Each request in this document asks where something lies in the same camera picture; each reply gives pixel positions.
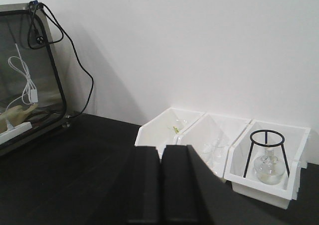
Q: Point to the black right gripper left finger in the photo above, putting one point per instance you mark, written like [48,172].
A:
[144,199]

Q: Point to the black wire tripod stand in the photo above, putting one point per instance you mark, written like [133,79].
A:
[260,138]

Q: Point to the white bin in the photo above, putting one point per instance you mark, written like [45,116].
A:
[278,195]
[156,133]
[212,126]

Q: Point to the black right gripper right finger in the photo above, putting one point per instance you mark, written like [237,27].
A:
[193,195]

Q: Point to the white bin right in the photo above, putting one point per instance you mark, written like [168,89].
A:
[278,195]

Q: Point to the white power strip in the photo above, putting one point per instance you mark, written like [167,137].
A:
[18,130]

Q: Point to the glass beaker with yellow stick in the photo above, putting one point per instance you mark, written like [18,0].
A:
[177,125]

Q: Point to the white bin middle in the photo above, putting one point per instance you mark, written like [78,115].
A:
[212,126]

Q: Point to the glass door cabinet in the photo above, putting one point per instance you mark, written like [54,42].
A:
[30,87]

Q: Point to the small clear beaker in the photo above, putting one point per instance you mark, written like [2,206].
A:
[213,151]

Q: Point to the white bin left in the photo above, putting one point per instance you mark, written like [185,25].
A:
[156,133]

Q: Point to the round glass flask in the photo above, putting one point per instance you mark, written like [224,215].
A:
[269,168]

